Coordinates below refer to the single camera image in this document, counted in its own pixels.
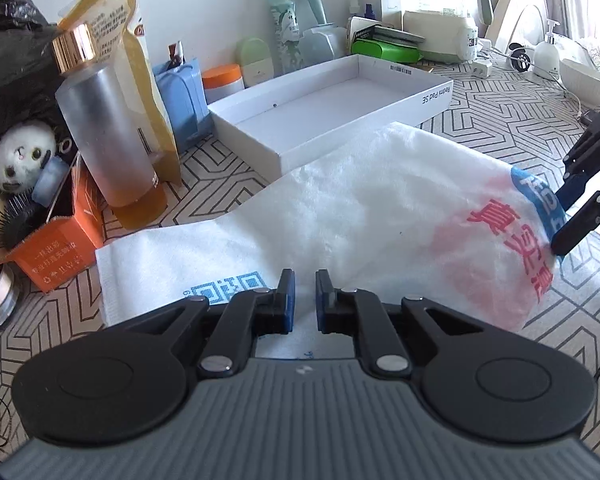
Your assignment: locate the teal spray bottle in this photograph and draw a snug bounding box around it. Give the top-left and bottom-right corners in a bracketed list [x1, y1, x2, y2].
[263, 0, 302, 77]

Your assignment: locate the black plastic bag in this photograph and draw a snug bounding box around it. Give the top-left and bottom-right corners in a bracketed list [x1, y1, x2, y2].
[0, 0, 83, 147]

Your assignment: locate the white printed shopping bag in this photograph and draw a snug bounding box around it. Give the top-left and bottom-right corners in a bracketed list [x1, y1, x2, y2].
[96, 121, 569, 361]

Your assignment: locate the white pump bottle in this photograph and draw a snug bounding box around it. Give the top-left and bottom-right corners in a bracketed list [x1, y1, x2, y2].
[532, 19, 561, 80]

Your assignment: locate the geometric patterned tablecloth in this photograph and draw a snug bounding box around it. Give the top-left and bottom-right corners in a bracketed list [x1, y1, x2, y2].
[0, 55, 600, 456]

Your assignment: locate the black hairbrush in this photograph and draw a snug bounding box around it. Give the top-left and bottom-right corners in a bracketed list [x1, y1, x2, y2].
[0, 194, 52, 252]

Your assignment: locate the blue soft pouch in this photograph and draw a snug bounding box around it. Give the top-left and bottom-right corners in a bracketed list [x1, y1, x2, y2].
[152, 57, 214, 155]

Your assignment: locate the white jar with orange lid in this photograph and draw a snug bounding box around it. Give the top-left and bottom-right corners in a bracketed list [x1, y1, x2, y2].
[201, 64, 245, 106]

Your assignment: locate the yellow refill pouch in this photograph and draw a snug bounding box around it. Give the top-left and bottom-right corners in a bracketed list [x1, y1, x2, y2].
[57, 0, 183, 187]

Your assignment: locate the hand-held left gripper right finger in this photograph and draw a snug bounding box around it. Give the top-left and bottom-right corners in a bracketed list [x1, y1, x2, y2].
[315, 268, 486, 376]

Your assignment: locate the white plush toy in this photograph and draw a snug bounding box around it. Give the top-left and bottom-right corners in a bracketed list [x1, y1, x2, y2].
[0, 122, 59, 194]

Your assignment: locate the white ribbed tray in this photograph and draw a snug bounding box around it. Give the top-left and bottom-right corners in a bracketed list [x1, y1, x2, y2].
[560, 58, 600, 106]

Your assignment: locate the orange cardboard box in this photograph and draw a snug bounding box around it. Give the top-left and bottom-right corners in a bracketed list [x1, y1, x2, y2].
[5, 157, 106, 294]

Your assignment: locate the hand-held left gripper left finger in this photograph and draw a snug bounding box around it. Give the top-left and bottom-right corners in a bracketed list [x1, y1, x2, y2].
[102, 268, 297, 378]

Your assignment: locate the frosted bottle with gold cap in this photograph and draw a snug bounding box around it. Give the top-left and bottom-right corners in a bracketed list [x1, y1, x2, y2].
[51, 24, 170, 228]

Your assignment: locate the beige round chair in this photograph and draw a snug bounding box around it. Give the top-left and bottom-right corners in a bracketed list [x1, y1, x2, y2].
[484, 0, 552, 54]

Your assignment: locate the white blender appliance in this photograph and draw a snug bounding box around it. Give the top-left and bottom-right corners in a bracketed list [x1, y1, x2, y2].
[402, 0, 494, 64]

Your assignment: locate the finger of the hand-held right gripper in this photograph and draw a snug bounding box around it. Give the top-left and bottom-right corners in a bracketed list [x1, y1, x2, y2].
[555, 105, 600, 211]
[550, 162, 600, 257]

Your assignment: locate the green case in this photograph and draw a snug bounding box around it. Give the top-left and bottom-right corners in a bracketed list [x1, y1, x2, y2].
[350, 37, 424, 64]

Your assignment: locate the light green tube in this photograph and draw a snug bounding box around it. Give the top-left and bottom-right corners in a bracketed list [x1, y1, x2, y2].
[236, 37, 272, 89]

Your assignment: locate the white cardboard box lid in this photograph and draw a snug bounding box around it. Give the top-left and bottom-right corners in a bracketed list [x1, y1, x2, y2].
[207, 54, 454, 181]

